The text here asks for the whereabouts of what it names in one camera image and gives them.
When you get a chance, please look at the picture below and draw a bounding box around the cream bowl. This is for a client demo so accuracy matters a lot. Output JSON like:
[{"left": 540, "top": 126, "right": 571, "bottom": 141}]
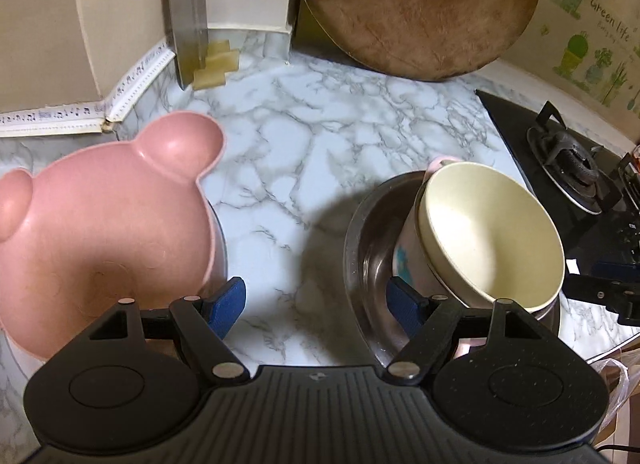
[{"left": 414, "top": 162, "right": 566, "bottom": 312}]

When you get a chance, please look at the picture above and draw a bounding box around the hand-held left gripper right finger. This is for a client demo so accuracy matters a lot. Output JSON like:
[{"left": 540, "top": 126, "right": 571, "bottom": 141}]
[{"left": 382, "top": 276, "right": 538, "bottom": 387}]

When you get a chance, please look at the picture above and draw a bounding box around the stainless steel bowl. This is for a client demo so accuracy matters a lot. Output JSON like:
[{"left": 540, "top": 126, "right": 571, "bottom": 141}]
[{"left": 343, "top": 171, "right": 563, "bottom": 370}]

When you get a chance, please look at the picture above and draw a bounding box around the wooden-handled cleaver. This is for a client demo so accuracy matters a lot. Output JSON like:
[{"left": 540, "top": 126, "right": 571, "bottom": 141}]
[{"left": 159, "top": 0, "right": 208, "bottom": 90}]

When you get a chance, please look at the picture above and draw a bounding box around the plant print wall sticker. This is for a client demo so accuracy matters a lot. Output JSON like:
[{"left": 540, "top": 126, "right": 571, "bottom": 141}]
[{"left": 540, "top": 0, "right": 640, "bottom": 109}]

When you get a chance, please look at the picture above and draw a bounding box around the yellow-green plastic cutting board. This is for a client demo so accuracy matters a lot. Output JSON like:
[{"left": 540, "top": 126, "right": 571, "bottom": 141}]
[{"left": 290, "top": 0, "right": 361, "bottom": 67}]

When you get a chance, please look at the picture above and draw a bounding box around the white patterned edge trim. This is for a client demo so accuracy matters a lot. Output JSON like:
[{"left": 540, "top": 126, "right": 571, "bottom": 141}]
[{"left": 0, "top": 38, "right": 176, "bottom": 139}]

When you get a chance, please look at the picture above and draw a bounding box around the black gas stove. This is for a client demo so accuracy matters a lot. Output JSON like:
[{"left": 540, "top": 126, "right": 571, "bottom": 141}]
[{"left": 475, "top": 88, "right": 640, "bottom": 285}]

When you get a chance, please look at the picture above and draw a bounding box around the clear plastic bag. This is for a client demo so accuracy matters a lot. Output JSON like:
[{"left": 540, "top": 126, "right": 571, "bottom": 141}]
[{"left": 595, "top": 358, "right": 632, "bottom": 437}]

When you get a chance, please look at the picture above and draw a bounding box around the pink bear-shaped plate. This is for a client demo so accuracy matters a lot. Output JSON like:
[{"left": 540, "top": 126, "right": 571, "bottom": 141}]
[{"left": 0, "top": 111, "right": 228, "bottom": 360}]

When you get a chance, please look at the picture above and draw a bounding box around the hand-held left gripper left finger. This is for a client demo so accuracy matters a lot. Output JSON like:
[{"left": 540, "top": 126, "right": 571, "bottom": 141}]
[{"left": 90, "top": 278, "right": 251, "bottom": 387}]

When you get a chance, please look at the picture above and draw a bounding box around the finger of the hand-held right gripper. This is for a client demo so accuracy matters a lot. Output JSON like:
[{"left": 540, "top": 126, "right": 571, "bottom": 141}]
[
  {"left": 587, "top": 261, "right": 640, "bottom": 289},
  {"left": 563, "top": 274, "right": 622, "bottom": 305}
]

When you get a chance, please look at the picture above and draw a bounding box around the large white plate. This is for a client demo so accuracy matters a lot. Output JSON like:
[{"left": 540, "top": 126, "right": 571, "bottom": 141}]
[{"left": 0, "top": 204, "right": 230, "bottom": 375}]

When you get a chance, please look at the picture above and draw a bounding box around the pink handled bowl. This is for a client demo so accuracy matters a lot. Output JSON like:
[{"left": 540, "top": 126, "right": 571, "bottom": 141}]
[{"left": 392, "top": 156, "right": 488, "bottom": 357}]

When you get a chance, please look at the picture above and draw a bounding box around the round wooden cutting board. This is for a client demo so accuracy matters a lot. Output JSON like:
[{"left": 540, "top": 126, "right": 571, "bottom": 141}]
[{"left": 296, "top": 0, "right": 542, "bottom": 83}]

